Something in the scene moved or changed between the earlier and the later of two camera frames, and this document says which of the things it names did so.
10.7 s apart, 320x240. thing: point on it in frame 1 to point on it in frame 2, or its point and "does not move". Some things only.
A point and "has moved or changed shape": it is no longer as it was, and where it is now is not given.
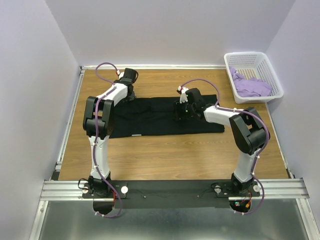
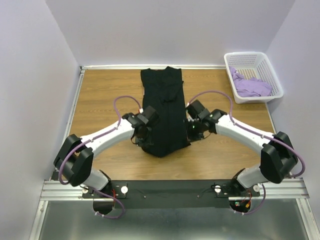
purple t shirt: (250, 87) does not move
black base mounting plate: (154, 194) does not move
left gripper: (131, 98) to (147, 142)
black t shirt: (156, 117) has moved or changed shape
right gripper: (179, 115) to (192, 137)
